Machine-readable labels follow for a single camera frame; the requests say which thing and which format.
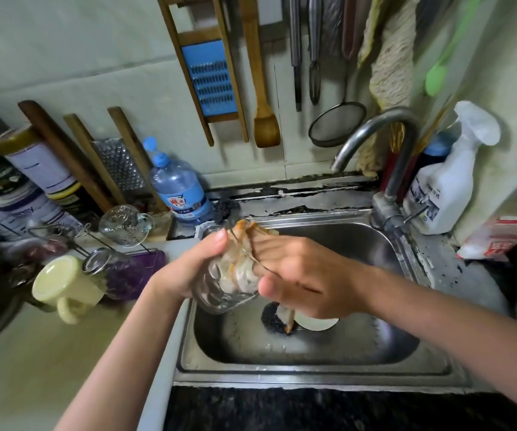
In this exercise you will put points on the person's right hand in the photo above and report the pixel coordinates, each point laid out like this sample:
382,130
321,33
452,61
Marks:
308,273

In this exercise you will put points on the person's left hand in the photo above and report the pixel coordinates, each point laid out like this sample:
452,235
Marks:
187,269

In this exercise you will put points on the beige dish cloth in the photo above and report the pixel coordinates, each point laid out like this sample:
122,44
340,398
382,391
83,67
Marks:
240,260

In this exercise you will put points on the small clear glass cup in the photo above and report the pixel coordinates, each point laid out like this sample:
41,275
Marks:
124,224

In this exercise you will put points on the yellow mug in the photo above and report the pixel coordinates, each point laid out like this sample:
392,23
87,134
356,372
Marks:
61,282

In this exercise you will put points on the person's left forearm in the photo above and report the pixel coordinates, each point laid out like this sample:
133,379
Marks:
119,368

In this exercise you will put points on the person's right forearm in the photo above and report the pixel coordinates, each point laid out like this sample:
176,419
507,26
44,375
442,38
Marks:
460,332

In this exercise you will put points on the purple plastic tray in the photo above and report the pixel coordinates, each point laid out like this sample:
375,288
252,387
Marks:
155,265

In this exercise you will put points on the white plate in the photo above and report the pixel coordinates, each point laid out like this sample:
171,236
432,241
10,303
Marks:
317,323

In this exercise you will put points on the dark scouring pad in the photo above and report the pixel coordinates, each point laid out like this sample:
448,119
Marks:
225,209

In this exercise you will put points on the small blue water bottle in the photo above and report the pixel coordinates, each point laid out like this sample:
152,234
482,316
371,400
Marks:
178,184

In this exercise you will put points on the stainless steel sink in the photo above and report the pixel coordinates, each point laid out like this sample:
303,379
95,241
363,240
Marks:
393,345

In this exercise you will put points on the red container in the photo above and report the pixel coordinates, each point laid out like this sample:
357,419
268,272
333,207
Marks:
389,175

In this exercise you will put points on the wooden framed metal grater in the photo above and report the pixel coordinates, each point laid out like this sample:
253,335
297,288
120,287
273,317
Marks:
115,157

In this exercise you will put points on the mesh strainer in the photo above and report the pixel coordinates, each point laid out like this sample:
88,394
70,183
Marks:
337,125

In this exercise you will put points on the plastic bag with red contents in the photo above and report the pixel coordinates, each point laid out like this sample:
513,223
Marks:
30,251

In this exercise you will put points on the metal faucet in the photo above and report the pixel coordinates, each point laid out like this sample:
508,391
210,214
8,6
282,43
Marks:
380,125

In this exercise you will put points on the white spray bottle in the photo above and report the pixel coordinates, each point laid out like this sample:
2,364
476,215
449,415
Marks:
447,184

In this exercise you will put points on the wooden rolling pin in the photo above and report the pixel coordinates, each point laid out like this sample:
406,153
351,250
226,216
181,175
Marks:
61,152

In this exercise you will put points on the blue capped bottle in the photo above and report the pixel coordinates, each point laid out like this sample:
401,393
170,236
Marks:
436,148

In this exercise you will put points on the stack of labelled tin cans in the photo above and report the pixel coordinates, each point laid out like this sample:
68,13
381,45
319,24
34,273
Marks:
16,184

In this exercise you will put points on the pink and white plastic bag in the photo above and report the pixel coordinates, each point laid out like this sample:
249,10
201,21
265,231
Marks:
496,236

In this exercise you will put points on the wooden slicer with blue blade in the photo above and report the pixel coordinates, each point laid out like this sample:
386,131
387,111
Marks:
206,72

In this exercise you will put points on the wooden spatula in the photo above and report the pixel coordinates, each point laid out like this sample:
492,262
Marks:
260,76

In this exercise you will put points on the metal peeler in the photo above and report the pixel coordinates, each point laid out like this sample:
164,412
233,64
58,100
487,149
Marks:
294,45
315,45

